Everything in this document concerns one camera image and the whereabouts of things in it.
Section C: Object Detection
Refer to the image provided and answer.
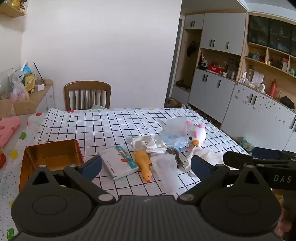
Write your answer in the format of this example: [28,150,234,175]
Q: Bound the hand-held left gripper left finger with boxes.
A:
[30,156,116,206]

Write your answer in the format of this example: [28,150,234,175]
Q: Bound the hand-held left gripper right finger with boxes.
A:
[178,156,271,206]

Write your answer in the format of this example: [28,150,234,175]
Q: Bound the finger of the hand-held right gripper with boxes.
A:
[251,147,296,160]
[223,151,296,168]

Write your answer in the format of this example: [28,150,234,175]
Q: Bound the brown braided hair tie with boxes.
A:
[166,148,186,170]

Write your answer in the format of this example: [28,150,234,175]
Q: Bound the yellow rubber duck toy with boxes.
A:
[134,150,153,184]

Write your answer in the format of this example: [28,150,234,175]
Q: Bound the white cloth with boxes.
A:
[131,135,168,155]

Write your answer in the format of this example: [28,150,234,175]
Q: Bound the person's right hand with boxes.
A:
[275,219,295,241]

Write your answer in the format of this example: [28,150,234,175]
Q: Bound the white crumpled plastic bag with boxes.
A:
[187,148,228,172]

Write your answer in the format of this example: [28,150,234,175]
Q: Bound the white book with teal edge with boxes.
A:
[98,146,139,181]

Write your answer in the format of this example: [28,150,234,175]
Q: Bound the clear plastic bag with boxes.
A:
[150,154,183,195]
[159,116,193,149]

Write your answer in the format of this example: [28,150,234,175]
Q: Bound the white plush toy pink ears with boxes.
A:
[184,121,207,148]

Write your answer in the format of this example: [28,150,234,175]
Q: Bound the black grid white tablecloth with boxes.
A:
[0,108,251,241]

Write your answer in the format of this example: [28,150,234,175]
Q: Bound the wooden display shelf cabinet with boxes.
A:
[220,11,296,151]

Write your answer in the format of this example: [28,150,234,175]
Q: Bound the red bottle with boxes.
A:
[268,79,277,97]

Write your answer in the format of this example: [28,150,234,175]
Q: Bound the white card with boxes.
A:
[252,71,264,83]

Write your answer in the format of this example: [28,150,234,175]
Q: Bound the wooden chair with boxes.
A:
[64,80,112,111]

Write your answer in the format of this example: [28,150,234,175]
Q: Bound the wooden side cabinet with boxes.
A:
[0,79,55,114]

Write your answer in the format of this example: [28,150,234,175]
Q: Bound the red box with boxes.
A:
[208,64,226,74]

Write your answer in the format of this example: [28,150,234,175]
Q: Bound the pink folded cloth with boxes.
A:
[0,116,22,149]

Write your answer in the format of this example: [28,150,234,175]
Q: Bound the cardboard box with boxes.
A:
[0,99,36,117]

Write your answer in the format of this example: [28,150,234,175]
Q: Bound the plastic bag with pink contents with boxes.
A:
[10,71,30,101]

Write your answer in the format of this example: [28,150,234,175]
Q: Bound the yellow toy box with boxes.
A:
[22,72,36,93]

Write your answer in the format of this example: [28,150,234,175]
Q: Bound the black hanging bag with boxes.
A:
[186,41,197,57]

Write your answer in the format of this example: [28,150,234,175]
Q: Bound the gold ornament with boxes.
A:
[9,0,25,9]

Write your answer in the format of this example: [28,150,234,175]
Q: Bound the white and wood wall cabinet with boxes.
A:
[172,12,247,131]

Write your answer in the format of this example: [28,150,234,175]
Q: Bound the wooden wall shelf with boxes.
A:
[0,0,26,18]

